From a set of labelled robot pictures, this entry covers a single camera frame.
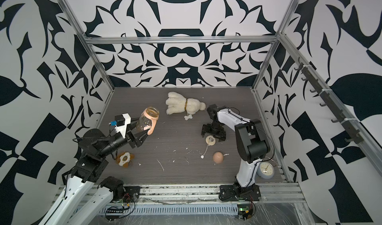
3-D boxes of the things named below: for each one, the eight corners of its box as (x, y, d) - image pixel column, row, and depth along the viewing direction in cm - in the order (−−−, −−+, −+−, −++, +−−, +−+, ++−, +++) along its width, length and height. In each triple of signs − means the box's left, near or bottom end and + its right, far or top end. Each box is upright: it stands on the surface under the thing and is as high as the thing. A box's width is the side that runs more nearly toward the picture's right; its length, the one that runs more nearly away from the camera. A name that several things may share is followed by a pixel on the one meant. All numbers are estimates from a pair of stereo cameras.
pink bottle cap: (213, 163, 85) (214, 161, 82) (212, 153, 88) (213, 151, 86) (223, 163, 85) (224, 161, 82) (222, 153, 88) (223, 151, 86)
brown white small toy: (116, 167, 84) (114, 166, 81) (120, 154, 89) (118, 152, 86) (132, 168, 84) (130, 166, 81) (135, 154, 89) (133, 152, 86)
